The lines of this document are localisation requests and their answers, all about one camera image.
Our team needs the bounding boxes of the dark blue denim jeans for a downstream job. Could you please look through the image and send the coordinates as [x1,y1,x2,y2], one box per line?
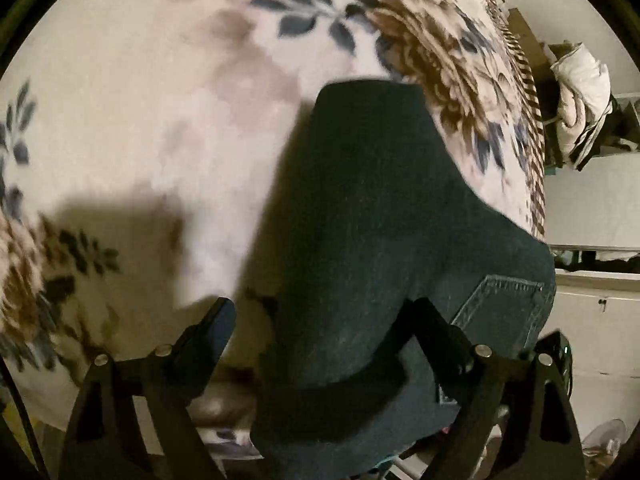
[250,80,555,479]

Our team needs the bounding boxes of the white cabinet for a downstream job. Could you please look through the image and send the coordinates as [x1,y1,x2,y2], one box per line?
[544,153,639,436]

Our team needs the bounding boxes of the white floral bed blanket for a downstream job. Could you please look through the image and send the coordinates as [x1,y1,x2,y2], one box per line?
[0,0,548,456]

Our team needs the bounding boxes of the white bundled cloth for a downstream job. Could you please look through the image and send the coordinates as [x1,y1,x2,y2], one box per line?
[551,44,613,170]

